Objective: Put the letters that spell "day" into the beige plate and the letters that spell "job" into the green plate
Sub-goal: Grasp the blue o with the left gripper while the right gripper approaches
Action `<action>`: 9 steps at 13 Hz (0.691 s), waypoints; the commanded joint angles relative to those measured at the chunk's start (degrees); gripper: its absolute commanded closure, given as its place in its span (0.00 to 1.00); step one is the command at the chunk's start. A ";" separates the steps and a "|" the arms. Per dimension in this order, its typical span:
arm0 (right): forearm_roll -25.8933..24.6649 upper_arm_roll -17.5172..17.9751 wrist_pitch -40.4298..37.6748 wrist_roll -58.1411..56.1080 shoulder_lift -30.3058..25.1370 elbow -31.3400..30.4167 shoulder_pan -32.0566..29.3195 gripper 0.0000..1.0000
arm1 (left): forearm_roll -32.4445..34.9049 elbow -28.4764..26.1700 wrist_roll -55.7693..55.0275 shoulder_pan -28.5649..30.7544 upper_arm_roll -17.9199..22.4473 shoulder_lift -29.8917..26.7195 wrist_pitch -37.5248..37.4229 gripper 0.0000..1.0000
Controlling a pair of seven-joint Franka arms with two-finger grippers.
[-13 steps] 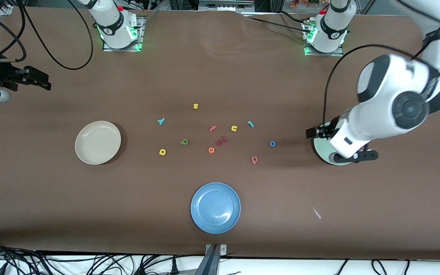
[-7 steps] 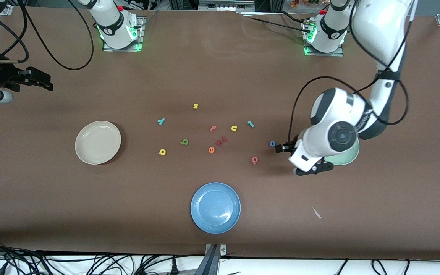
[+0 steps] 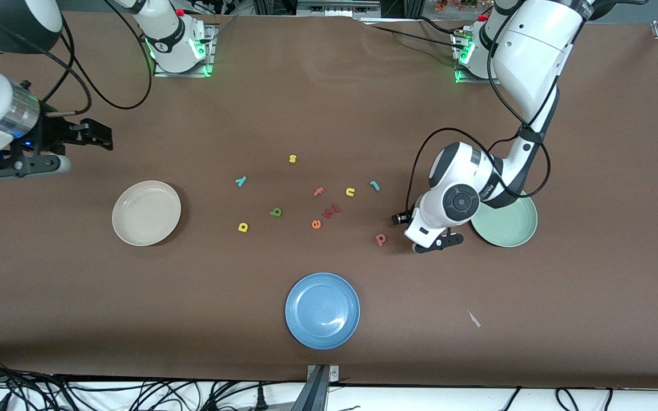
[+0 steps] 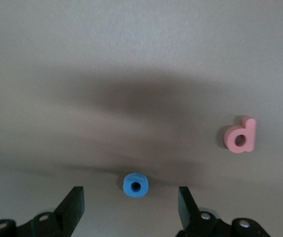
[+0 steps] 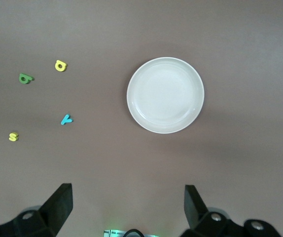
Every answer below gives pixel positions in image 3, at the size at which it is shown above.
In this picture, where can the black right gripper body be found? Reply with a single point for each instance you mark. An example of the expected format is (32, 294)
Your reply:
(56, 132)

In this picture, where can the pink foam letter p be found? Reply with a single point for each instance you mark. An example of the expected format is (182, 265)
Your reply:
(380, 238)

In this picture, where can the green foam letter g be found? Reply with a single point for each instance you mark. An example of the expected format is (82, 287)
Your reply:
(275, 213)

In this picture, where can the teal foam letter y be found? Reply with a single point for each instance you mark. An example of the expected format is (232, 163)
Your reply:
(240, 182)

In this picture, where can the red letter k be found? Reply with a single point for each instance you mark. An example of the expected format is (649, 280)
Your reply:
(328, 214)

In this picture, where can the pink foam letter f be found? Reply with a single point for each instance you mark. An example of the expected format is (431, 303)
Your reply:
(318, 192)

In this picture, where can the beige plate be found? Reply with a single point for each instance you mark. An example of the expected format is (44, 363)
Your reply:
(146, 214)

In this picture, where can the light green plate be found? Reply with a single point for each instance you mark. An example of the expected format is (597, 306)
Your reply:
(512, 228)

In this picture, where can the white paper scrap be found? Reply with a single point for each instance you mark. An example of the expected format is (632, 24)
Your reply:
(473, 318)

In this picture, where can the blue plate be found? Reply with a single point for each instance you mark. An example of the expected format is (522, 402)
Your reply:
(322, 311)

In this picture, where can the brown table cover sheet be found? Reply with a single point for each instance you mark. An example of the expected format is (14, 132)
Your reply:
(329, 114)

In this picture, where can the orange dried flowers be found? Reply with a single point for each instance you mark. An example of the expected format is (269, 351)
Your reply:
(454, 4)

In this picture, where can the black power plug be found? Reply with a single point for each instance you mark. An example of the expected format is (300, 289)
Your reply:
(260, 399)

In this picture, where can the metal arm base mount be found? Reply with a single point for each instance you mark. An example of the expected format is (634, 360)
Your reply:
(211, 51)
(460, 79)

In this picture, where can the grey metal bracket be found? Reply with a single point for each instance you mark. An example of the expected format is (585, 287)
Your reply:
(323, 374)

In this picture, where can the grey metal rail box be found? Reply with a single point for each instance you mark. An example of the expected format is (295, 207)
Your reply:
(337, 8)

